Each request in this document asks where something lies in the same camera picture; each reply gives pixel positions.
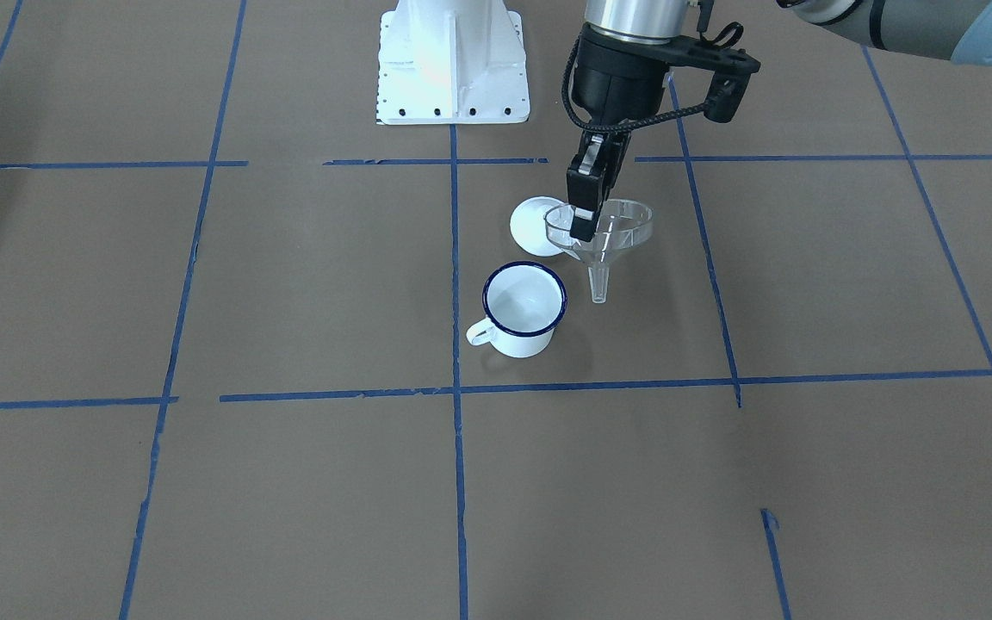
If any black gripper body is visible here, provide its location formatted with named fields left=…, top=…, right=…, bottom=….
left=568, top=25, right=678, bottom=134

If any clear plastic funnel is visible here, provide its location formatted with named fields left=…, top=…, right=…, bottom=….
left=543, top=199, right=654, bottom=305

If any white enamel mug lid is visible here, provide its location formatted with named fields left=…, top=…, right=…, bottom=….
left=509, top=196, right=566, bottom=257

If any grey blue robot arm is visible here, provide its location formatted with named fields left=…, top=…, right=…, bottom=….
left=561, top=1, right=992, bottom=242

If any white enamel mug blue rim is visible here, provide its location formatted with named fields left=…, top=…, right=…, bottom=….
left=466, top=262, right=567, bottom=358

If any black braided cable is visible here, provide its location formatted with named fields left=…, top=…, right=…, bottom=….
left=561, top=21, right=745, bottom=135

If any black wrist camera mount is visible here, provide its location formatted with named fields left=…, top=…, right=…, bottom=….
left=659, top=36, right=761, bottom=123

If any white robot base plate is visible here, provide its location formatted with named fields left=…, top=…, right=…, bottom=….
left=375, top=1, right=530, bottom=126

